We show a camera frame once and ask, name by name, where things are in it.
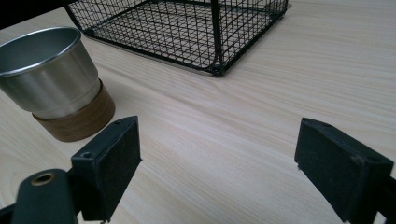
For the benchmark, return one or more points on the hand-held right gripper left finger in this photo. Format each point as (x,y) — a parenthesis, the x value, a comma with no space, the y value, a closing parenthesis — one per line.
(106,168)

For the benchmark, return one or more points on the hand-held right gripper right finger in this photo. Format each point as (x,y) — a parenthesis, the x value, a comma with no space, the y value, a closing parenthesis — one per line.
(336,168)

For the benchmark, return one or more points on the steel cup with wooden base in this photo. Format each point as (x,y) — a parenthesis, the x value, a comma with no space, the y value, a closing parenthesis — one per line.
(49,81)

